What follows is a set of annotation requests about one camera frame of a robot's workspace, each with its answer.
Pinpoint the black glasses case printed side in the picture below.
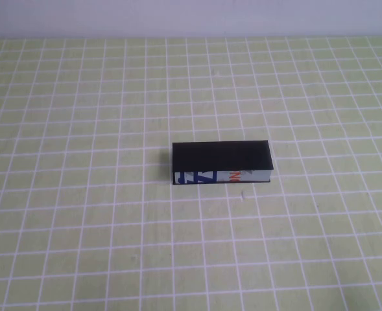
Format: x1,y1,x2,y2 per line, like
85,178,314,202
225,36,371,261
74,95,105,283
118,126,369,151
171,139,274,187

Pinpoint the green white-grid tablecloth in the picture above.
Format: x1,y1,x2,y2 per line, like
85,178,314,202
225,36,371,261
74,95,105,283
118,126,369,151
0,36,382,311

